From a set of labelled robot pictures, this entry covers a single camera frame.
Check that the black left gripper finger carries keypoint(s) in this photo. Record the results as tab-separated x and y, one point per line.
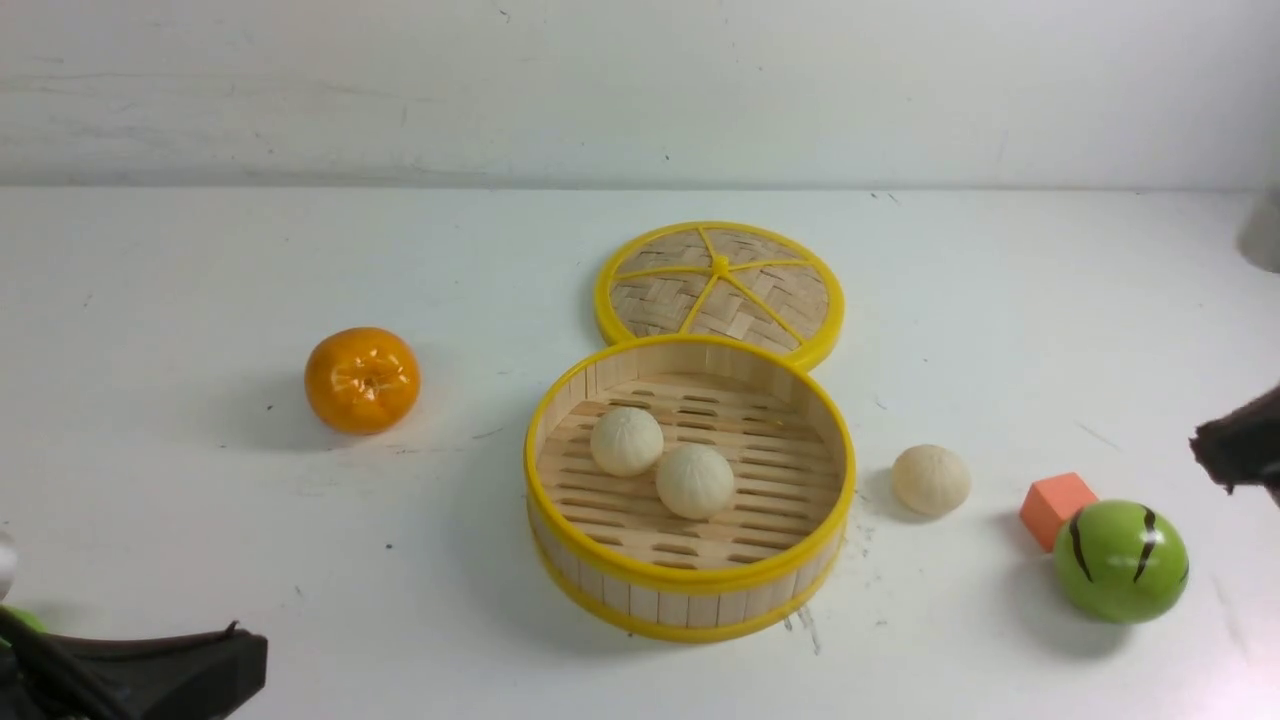
197	676

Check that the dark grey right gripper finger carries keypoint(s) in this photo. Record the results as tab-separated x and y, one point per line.
1242	448

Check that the cream white steamed bun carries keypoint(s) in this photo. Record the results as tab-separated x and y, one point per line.
930	480

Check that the bamboo steamer tray yellow rims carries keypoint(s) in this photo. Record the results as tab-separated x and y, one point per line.
611	545

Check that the cream bun left in tray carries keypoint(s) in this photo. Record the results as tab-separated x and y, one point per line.
626	441

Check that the cream bun in tray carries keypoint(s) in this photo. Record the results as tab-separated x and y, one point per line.
695	482
626	441

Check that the cream bun centre in tray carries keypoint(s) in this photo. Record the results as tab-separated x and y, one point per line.
695	482

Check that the woven bamboo steamer lid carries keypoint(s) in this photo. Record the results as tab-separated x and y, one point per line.
721	279

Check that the green toy watermelon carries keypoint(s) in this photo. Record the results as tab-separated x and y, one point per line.
1121	562

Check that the small orange cube block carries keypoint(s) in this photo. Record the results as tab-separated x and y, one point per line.
1049	505

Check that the orange toy tangerine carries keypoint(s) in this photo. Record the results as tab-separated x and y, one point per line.
362	381

